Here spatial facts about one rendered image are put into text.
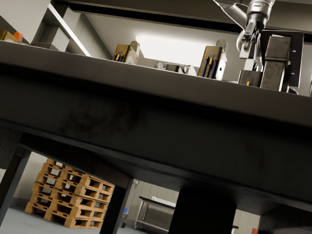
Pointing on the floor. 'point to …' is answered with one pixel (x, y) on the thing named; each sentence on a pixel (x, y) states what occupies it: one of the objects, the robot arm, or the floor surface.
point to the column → (201, 215)
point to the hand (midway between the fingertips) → (246, 63)
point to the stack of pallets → (81, 180)
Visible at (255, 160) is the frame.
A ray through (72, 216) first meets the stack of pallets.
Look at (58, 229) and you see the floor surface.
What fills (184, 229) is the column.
